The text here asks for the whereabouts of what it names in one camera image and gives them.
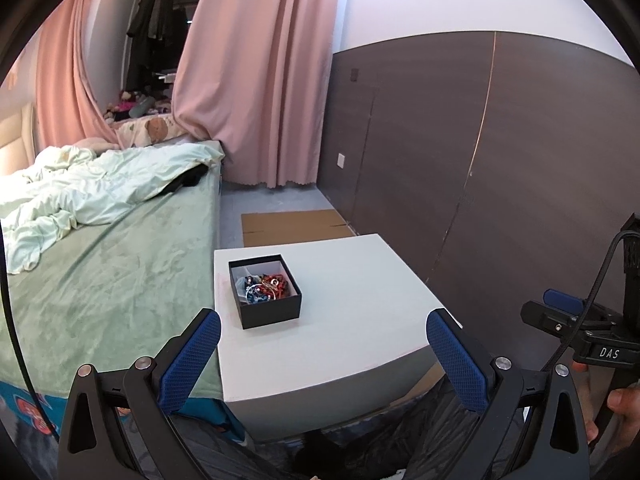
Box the wide pink curtain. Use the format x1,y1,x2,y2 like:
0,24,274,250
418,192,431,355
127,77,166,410
172,0,343,189

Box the pile of plush toys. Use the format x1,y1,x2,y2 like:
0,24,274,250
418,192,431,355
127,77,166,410
104,89,173,123

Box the dark cloth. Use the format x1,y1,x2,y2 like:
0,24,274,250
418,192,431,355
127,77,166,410
165,165,208,193

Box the person's dark pants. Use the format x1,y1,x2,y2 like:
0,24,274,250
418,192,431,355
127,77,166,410
115,375,501,480

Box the pale green duvet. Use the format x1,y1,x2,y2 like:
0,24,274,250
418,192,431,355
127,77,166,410
0,142,224,275

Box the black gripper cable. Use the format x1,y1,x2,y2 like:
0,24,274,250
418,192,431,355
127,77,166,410
547,230,640,376

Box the beige headboard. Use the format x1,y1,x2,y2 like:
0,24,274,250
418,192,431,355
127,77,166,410
0,102,38,178

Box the flat cardboard sheet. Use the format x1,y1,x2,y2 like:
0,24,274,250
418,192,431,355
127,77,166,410
241,208,357,248

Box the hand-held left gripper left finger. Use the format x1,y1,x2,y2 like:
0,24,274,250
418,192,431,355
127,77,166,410
57,307,222,480

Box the narrow pink curtain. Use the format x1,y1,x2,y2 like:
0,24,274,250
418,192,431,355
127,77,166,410
35,0,121,151

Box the beige pillow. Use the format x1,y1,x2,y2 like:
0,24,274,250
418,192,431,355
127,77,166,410
75,137,121,153

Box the bear print pillow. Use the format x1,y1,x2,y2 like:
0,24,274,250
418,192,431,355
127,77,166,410
114,114,188,148

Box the black jewelry box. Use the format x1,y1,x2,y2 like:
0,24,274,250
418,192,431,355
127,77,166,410
228,254,303,330

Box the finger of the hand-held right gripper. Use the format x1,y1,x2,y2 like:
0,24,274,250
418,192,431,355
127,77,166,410
520,300,588,346
544,288,586,316

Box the white side table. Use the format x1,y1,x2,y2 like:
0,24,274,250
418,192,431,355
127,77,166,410
214,233,463,443

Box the person's right hand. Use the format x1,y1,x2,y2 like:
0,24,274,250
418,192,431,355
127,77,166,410
572,362,640,448

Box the bed with green sheet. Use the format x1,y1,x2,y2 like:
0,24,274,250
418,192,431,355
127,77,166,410
0,140,224,401

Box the blue braided bracelet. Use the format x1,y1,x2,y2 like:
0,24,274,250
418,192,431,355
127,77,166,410
239,280,271,306

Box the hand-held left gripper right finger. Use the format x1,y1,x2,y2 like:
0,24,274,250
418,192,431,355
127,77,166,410
426,308,593,480

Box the blue printed bed sheet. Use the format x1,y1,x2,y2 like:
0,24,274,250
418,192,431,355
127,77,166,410
0,380,246,446

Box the hanging dark clothes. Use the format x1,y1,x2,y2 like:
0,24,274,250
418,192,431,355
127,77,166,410
125,0,188,93

